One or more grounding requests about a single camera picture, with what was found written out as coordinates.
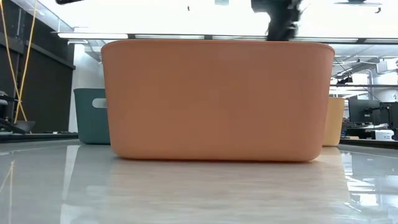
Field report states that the orange plastic bin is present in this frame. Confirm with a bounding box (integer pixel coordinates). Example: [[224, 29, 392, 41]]
[[101, 39, 336, 163]]

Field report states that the yellow plastic bin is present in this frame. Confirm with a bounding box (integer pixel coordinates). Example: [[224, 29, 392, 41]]
[[322, 97, 346, 147]]

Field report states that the black computer monitor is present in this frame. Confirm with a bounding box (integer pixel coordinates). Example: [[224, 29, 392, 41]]
[[379, 101, 398, 129], [348, 98, 381, 124]]

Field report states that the white box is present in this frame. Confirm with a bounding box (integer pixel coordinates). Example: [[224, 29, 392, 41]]
[[374, 129, 396, 142]]

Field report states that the teal plastic bin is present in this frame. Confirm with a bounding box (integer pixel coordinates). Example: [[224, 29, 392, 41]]
[[73, 88, 111, 145]]

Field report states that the yellow cable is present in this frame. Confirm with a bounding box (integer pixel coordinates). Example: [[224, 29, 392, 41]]
[[0, 0, 39, 124]]

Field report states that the black aluminium table frame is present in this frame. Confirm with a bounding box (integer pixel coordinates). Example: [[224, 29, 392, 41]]
[[0, 133, 398, 150]]

